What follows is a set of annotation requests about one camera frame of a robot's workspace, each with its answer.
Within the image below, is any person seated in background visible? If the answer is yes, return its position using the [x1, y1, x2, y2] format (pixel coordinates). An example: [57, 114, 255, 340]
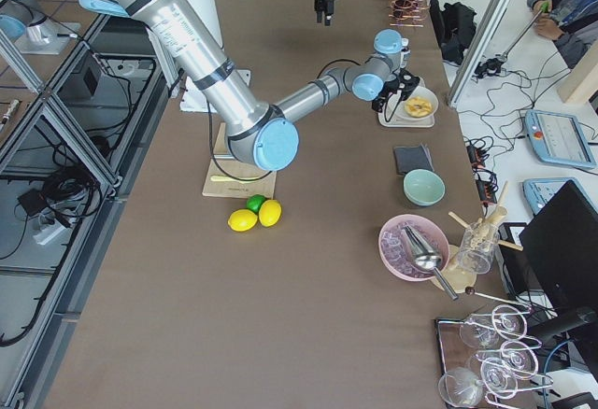
[527, 0, 597, 69]

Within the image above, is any dark tea bottle on tray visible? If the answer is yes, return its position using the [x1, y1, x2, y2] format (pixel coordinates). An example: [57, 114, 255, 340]
[400, 38, 411, 70]

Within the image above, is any white round plate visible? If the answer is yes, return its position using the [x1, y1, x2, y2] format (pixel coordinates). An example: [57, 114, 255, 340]
[397, 86, 439, 120]

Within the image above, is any metal ice scoop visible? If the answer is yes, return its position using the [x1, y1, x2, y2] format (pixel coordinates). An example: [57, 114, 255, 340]
[403, 225, 458, 301]

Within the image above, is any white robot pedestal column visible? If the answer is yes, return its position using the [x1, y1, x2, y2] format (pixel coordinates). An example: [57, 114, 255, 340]
[167, 0, 251, 115]

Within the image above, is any yellow plastic knife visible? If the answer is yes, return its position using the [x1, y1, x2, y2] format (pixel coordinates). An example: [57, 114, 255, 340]
[209, 175, 247, 183]

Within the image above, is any aluminium frame post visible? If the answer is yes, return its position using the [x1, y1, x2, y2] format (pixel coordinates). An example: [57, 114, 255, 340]
[448, 0, 510, 108]

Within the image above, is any blue teach pendant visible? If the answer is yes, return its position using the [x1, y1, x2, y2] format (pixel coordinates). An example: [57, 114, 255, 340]
[524, 109, 597, 169]
[522, 177, 579, 215]

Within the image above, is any green lime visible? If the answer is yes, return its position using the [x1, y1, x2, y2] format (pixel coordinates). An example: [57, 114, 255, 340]
[246, 194, 267, 214]

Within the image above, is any wine glass rack tray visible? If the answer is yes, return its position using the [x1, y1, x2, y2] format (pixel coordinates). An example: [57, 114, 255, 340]
[434, 303, 553, 408]

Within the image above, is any black monitor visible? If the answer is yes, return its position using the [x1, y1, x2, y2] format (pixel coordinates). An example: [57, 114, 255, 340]
[520, 180, 597, 309]

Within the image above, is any blue teach pendant upper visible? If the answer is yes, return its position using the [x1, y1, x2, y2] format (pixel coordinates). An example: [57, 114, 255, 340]
[524, 109, 597, 169]

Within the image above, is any grey folded cloth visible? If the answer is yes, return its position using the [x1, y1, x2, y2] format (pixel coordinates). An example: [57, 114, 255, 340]
[393, 144, 434, 175]

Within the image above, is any yellow lemon near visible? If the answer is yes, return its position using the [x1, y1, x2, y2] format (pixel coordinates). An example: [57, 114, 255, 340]
[227, 208, 258, 233]

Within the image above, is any pink bowl of ice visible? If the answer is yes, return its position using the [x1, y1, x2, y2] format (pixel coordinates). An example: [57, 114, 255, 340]
[378, 214, 449, 282]

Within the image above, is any blue teach pendant lower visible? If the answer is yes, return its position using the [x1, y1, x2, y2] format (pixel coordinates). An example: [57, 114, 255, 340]
[522, 177, 579, 215]

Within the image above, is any mint green bowl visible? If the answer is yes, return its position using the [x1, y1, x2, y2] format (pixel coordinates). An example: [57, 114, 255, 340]
[403, 169, 446, 206]

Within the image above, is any cream rabbit tray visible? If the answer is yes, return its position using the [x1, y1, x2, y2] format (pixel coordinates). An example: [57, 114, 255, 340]
[376, 79, 434, 128]

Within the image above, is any copper wire bottle rack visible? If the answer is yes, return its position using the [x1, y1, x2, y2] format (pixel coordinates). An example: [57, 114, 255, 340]
[388, 0, 429, 28]

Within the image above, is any clear glass mug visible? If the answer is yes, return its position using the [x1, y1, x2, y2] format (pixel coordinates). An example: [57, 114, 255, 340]
[456, 222, 498, 275]

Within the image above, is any yellow lemon far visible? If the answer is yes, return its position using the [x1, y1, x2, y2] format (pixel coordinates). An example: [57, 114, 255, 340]
[258, 199, 282, 227]

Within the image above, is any wooden cutting board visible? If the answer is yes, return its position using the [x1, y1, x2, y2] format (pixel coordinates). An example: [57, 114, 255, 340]
[202, 122, 277, 199]

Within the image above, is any yellow lemon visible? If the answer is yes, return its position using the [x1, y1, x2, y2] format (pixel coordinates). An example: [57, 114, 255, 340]
[227, 208, 258, 233]
[258, 199, 282, 227]

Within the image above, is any twisted glazed donut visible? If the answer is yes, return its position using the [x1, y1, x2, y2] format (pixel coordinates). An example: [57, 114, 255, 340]
[404, 96, 434, 119]

